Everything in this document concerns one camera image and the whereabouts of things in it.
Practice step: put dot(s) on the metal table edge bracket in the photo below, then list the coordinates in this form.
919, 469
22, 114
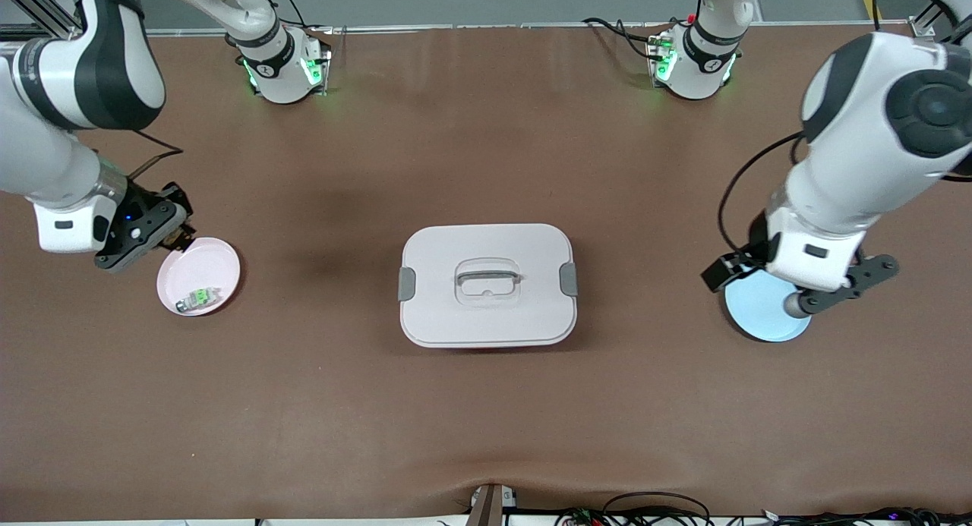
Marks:
490, 507

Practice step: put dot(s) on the pink round plate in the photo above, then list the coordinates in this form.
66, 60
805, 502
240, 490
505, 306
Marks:
209, 275

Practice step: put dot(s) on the brown table mat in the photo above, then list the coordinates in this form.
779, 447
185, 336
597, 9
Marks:
486, 420

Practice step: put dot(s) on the blue round plate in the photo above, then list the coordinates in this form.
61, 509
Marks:
763, 317

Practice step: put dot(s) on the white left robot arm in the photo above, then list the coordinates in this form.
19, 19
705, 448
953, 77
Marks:
873, 146

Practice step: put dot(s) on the green and clear switch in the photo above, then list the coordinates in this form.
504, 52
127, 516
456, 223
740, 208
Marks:
199, 298

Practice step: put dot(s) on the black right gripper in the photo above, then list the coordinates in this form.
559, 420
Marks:
168, 201

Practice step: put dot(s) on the pink box with white lid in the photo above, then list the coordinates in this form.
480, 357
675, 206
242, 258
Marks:
486, 287

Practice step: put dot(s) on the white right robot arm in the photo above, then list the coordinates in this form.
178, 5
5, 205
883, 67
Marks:
68, 78

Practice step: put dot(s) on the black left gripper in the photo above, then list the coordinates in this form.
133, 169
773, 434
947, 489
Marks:
756, 247

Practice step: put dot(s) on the aluminium frame post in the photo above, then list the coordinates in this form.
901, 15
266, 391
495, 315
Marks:
42, 14
921, 26

